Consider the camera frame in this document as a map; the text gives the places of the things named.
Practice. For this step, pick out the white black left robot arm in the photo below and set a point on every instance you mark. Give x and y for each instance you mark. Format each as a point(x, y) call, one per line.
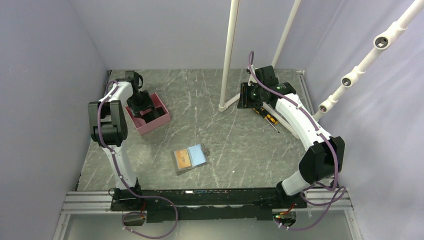
point(109, 129)

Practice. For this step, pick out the aluminium extrusion frame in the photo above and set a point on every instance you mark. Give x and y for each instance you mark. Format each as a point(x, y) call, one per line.
point(211, 164)

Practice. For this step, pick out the white PVC pipe frame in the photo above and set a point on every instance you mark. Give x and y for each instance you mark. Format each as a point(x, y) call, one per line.
point(262, 26)

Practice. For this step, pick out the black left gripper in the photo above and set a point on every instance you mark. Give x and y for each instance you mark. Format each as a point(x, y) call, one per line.
point(148, 103)

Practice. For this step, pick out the black cards in box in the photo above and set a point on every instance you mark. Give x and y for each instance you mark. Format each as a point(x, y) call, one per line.
point(152, 114)

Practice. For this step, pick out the white pipe with camera sockets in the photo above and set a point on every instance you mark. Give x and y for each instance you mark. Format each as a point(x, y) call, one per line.
point(381, 43)

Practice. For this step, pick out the grey leather card holder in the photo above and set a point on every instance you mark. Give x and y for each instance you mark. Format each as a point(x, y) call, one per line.
point(198, 154)

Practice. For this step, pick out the yellow black screwdriver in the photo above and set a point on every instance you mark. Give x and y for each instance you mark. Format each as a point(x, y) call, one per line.
point(268, 117)

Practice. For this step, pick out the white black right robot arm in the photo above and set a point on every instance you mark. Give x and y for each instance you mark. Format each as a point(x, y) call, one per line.
point(324, 153)

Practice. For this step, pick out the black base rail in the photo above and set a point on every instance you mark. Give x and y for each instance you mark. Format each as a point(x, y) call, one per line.
point(160, 205)

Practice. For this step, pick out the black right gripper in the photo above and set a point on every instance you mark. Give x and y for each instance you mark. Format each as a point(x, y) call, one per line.
point(244, 102)

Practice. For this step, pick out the pink plastic box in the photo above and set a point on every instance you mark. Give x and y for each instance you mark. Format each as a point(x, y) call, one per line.
point(140, 124)

